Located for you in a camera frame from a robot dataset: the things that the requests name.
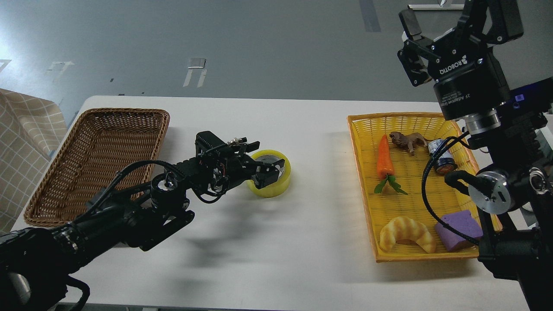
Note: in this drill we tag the yellow tape roll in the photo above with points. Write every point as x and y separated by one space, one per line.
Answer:
285 171

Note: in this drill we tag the yellow plastic basket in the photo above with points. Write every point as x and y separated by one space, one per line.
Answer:
366 131

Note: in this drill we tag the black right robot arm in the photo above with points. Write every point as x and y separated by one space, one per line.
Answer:
513 195

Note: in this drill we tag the small blue white can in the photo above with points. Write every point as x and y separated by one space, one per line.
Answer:
445 163

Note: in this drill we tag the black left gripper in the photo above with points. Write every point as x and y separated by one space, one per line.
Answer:
236 169

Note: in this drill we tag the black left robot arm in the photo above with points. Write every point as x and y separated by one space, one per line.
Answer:
144 205

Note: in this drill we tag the brown toy lion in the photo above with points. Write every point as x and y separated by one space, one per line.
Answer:
409 141

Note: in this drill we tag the toy croissant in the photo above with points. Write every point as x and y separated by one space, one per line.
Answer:
404 228

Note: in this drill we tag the beige checkered cloth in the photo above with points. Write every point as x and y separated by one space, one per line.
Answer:
31 129

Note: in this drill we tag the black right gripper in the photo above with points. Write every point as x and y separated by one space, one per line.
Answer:
468 77

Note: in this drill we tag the purple foam block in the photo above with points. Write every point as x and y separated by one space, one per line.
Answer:
464 223

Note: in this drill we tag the brown wicker basket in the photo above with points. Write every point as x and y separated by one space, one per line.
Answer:
102 142

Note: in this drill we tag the orange toy carrot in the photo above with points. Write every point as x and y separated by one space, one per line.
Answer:
385 169

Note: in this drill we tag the white metal stand base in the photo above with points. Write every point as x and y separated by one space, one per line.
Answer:
435 7

